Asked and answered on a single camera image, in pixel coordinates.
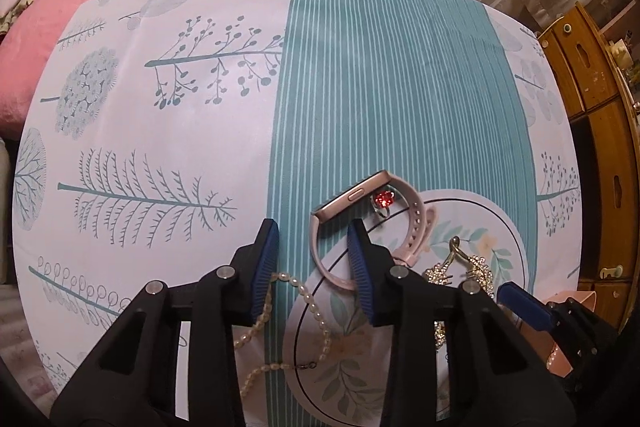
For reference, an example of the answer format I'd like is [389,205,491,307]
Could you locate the pink smart watch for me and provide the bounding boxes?
[310,169,438,293]

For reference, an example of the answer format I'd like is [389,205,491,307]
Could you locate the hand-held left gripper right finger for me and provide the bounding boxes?
[346,219,592,427]

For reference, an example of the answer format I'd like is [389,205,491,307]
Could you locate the red gem ring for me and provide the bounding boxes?
[370,188,401,220]

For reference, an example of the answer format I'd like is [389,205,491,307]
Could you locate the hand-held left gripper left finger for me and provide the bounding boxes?
[50,218,280,427]

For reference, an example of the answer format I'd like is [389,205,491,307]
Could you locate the wooden cabinet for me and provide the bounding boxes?
[537,2,640,333]

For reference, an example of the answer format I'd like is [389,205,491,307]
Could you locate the pearl necklace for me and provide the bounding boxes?
[232,271,333,400]

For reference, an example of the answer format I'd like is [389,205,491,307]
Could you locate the pink jewelry box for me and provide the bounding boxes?
[542,289,598,378]

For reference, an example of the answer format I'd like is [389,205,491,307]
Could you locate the gold rhinestone earring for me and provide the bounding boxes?
[460,254,497,300]
[422,236,471,353]

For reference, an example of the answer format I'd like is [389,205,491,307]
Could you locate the leaf print bed sheet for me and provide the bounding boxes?
[12,0,583,427]

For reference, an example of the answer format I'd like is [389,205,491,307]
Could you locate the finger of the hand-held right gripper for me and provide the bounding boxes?
[496,282,626,388]

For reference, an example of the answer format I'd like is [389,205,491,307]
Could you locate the small cream figurine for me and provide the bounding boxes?
[611,38,632,68]

